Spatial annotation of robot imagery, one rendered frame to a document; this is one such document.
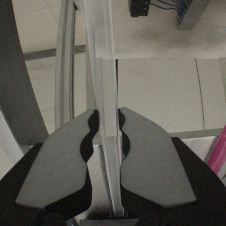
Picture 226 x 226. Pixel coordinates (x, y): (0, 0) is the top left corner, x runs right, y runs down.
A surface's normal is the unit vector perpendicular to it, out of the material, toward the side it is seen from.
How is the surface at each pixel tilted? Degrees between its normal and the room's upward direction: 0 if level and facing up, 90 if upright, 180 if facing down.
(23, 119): 90
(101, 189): 46
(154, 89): 90
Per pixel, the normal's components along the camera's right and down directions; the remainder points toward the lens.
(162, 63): -0.04, -0.11
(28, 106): 1.00, -0.05
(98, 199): 0.01, 0.61
